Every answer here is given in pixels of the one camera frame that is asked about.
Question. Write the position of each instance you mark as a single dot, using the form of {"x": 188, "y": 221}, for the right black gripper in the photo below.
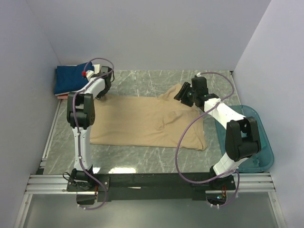
{"x": 182, "y": 94}

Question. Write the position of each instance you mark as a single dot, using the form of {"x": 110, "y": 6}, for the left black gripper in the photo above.
{"x": 102, "y": 94}

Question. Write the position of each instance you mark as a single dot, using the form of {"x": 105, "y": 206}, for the beige t shirt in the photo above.
{"x": 147, "y": 121}

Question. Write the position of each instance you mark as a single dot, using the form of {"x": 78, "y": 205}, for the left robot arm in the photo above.
{"x": 81, "y": 117}

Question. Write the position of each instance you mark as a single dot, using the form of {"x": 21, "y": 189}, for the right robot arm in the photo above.
{"x": 233, "y": 123}

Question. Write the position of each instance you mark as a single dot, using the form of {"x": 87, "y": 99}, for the folded white t shirt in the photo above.
{"x": 96, "y": 67}

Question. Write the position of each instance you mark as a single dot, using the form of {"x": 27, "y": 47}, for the folded blue t shirt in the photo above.
{"x": 69, "y": 79}

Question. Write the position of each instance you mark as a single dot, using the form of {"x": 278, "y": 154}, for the folded pink t shirt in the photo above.
{"x": 62, "y": 97}

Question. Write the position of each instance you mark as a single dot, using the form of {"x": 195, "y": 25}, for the teal plastic bin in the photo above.
{"x": 260, "y": 158}

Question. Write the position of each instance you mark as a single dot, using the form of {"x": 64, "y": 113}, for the black base beam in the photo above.
{"x": 144, "y": 186}

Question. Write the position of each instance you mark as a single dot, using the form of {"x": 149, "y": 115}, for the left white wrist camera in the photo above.
{"x": 88, "y": 74}

